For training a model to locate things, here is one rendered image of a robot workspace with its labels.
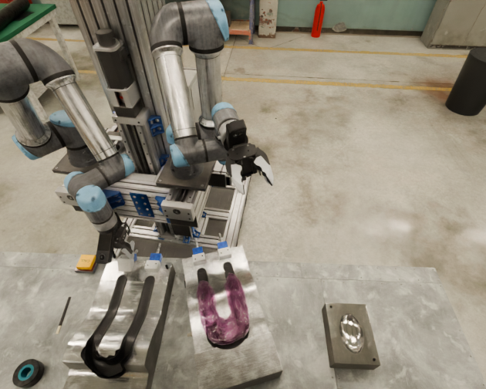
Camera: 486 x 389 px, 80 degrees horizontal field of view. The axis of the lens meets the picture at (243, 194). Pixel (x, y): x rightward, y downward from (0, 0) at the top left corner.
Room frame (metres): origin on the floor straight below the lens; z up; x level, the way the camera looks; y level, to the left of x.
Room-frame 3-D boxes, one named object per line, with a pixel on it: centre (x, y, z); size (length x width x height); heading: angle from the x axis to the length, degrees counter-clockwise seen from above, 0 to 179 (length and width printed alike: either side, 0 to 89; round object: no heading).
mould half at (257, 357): (0.40, 0.07, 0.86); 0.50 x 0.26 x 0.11; 15
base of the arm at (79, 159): (1.05, 0.74, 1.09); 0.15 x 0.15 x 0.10
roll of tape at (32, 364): (0.20, 0.72, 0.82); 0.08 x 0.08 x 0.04
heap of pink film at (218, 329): (0.40, 0.07, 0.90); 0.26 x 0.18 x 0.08; 15
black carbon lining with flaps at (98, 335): (0.34, 0.42, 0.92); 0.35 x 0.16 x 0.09; 178
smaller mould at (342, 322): (0.31, -0.38, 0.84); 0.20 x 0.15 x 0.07; 178
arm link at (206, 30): (1.00, 0.12, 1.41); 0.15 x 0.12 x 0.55; 107
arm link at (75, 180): (0.66, 0.52, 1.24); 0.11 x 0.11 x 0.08; 45
